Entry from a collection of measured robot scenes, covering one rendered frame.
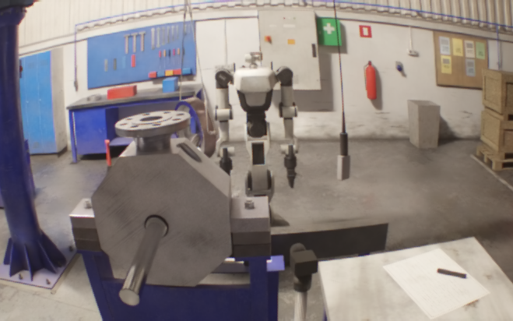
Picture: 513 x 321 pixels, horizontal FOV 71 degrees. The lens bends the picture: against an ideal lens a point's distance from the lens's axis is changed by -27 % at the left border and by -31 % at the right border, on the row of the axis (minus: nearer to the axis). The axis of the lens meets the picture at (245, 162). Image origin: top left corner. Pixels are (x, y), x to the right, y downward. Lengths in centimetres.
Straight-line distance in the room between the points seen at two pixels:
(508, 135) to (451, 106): 175
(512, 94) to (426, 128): 178
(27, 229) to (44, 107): 384
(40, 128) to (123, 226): 571
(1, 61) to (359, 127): 537
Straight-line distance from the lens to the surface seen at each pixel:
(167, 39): 674
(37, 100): 715
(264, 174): 334
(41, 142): 725
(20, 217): 347
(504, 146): 609
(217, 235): 154
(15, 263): 367
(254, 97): 328
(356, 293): 152
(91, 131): 654
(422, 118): 658
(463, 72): 744
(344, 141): 241
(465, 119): 758
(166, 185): 150
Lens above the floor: 171
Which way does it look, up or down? 17 degrees down
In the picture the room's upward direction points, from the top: 3 degrees counter-clockwise
